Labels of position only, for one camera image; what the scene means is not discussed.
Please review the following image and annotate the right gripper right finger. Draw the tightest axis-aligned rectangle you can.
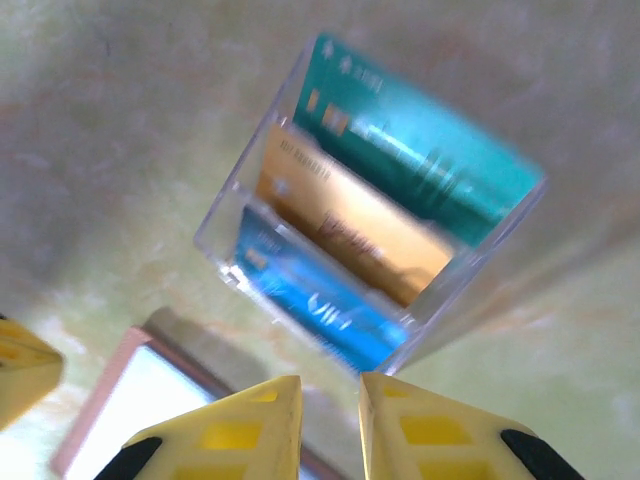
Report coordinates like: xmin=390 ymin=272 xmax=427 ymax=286
xmin=357 ymin=372 xmax=589 ymax=480

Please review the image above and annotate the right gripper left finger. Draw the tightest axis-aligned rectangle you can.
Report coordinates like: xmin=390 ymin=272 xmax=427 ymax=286
xmin=93 ymin=374 xmax=305 ymax=480

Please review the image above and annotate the brown folding card holder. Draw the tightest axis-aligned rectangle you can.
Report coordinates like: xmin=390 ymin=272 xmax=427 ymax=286
xmin=49 ymin=305 xmax=351 ymax=480

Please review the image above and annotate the blue credit card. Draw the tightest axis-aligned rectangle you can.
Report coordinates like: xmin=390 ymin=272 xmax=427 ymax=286
xmin=230 ymin=207 xmax=412 ymax=374

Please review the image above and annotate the gold credit card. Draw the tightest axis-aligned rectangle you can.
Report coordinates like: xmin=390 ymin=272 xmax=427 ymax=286
xmin=254 ymin=122 xmax=455 ymax=309

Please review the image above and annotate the teal credit card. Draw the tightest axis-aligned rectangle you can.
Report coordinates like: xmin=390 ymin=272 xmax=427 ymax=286
xmin=290 ymin=33 xmax=545 ymax=249

